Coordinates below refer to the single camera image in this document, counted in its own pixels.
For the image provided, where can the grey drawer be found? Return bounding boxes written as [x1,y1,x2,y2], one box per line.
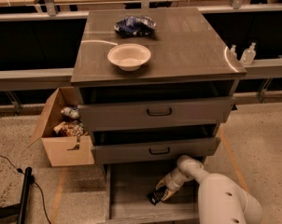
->
[78,97,233,132]
[105,160,200,224]
[91,137,220,164]

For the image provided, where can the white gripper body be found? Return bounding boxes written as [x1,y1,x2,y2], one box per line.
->
[163,168,192,192]

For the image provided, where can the cardboard box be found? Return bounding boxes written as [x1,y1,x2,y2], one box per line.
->
[29,87,94,166]

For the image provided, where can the grey top drawer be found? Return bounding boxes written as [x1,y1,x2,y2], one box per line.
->
[78,97,233,132]

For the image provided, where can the silver snack bag in box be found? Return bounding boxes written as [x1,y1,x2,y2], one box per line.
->
[61,106,79,119]

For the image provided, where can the grey middle drawer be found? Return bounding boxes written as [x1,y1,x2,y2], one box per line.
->
[91,137,220,164]

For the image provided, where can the blue crumpled chip bag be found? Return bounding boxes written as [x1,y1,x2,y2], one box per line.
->
[114,16,156,36]

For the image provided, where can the black stand leg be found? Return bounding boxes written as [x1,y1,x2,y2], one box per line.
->
[0,167,34,224]

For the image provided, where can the black rxbar chocolate bar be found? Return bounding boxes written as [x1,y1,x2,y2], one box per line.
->
[148,186,167,205]

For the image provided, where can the grey bottom drawer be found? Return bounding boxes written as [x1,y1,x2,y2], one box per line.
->
[105,160,200,224]

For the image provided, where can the clear sanitizer bottle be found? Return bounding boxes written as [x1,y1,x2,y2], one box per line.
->
[240,42,256,65]

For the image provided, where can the grey metal rail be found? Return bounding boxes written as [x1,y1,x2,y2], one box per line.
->
[0,58,282,91]

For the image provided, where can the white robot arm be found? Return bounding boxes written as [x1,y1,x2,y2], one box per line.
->
[149,155,263,224]

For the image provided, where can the grey drawer cabinet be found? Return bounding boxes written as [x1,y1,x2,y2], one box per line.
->
[70,7,247,224]

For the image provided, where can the white paper bowl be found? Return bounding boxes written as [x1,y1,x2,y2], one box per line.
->
[107,44,151,71]

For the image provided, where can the brown snack bags in box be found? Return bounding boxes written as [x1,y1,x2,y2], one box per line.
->
[53,120,85,137]

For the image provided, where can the black floor cable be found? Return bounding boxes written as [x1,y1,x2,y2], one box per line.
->
[0,150,52,224]

